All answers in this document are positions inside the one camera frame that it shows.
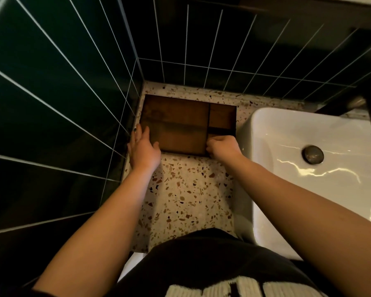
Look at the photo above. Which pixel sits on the person's right hand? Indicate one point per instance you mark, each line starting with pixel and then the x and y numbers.
pixel 224 147

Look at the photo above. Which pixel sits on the person's left hand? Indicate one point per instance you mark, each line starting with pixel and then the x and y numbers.
pixel 142 153

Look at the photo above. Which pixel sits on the person's left thumb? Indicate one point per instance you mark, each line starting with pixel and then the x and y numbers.
pixel 157 147

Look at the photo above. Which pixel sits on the person's right fingers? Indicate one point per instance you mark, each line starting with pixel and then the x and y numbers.
pixel 212 144

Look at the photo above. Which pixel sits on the brown wooden divided tray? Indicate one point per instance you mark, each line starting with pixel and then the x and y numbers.
pixel 176 123

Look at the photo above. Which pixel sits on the person's right forearm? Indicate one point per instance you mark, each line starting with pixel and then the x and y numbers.
pixel 300 207

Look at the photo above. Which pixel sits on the person's left forearm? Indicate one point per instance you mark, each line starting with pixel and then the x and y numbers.
pixel 102 228

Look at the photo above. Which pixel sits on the round metal sink drain plug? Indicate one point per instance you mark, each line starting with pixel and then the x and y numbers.
pixel 313 154

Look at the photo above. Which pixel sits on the black shirt with white print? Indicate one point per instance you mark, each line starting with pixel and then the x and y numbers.
pixel 210 266

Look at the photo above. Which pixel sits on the white ceramic sink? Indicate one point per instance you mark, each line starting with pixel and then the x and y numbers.
pixel 334 182

